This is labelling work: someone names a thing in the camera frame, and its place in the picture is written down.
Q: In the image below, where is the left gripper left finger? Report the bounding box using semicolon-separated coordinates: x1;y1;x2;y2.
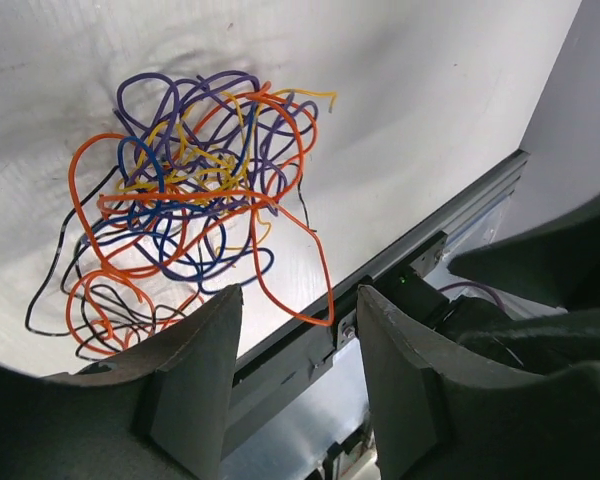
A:
0;285;243;479

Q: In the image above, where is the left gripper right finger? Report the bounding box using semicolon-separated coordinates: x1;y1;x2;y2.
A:
357;286;600;479

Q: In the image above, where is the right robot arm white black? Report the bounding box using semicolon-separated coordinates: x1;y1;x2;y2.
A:
374;194;600;374

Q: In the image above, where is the aluminium front rail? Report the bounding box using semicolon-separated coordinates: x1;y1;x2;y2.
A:
222;150;529;457

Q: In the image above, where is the black wire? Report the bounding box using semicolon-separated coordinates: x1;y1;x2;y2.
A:
24;164;319;361

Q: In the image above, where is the blue wire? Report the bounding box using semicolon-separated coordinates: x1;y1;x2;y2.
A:
82;114;275;296

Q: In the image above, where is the purple wire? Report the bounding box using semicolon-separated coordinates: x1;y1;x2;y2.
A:
112;70;320;281

